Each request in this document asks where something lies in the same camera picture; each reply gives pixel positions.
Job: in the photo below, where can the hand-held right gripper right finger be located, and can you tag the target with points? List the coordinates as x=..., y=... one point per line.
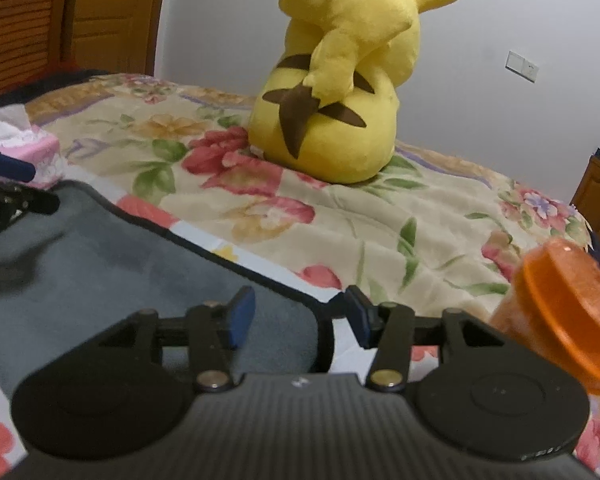
x=357, y=321

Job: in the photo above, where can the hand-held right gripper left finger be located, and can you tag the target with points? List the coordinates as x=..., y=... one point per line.
x=242, y=316

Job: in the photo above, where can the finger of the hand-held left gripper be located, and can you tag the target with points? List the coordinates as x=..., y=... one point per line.
x=36, y=201
x=11, y=166

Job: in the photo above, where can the grey towel with black edge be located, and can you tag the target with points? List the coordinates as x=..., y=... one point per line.
x=105, y=270

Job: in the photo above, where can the pink tissue box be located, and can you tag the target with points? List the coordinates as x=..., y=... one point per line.
x=42, y=152

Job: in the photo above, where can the dark cloth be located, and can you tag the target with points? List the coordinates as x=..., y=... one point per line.
x=40, y=86

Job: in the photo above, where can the floral bed sheet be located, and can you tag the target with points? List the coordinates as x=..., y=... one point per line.
x=330, y=220

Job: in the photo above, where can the wooden wardrobe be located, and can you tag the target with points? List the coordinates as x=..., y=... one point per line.
x=105, y=15

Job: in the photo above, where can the yellow plush toy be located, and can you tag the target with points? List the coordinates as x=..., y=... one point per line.
x=330, y=125

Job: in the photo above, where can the orange lidded container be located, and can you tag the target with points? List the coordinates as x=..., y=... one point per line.
x=569, y=300

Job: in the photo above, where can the wooden cabinet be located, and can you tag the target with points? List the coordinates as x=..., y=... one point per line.
x=599, y=210

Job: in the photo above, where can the white wall switch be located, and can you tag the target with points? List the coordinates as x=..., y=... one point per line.
x=522, y=66

